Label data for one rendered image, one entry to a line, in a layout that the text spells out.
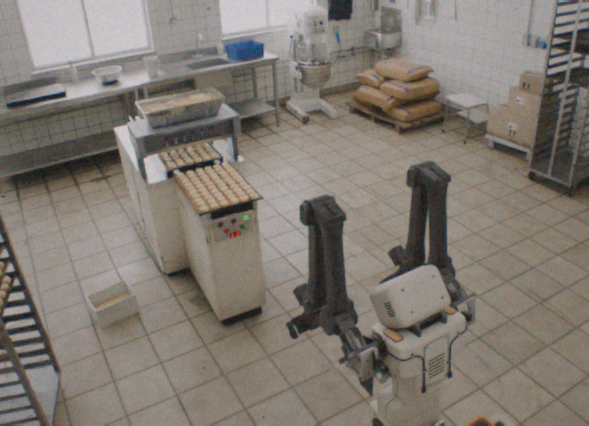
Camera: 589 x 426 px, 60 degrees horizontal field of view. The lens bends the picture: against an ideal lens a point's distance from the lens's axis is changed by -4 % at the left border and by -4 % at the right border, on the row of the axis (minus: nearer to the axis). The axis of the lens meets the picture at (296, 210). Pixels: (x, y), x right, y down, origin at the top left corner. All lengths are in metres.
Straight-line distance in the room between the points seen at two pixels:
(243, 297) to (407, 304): 1.99
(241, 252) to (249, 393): 0.84
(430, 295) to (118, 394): 2.19
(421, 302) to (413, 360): 0.18
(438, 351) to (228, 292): 1.93
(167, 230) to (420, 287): 2.51
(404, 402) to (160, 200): 2.39
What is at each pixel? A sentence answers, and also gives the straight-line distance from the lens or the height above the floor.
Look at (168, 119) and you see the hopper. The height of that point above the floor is 1.23.
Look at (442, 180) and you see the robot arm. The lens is 1.80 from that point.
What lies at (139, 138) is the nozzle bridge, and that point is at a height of 1.17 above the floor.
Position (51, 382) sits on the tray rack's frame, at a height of 0.15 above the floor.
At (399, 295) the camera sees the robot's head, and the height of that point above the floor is 1.36.
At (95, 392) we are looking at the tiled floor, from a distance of 3.45.
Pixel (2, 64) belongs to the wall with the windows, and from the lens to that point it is 6.52.
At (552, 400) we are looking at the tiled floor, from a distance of 3.35.
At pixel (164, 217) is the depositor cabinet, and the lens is 3.83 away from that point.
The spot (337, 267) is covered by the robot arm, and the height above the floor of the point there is 1.44.
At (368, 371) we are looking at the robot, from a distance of 1.71.
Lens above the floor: 2.39
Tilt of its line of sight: 30 degrees down
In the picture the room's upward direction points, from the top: 3 degrees counter-clockwise
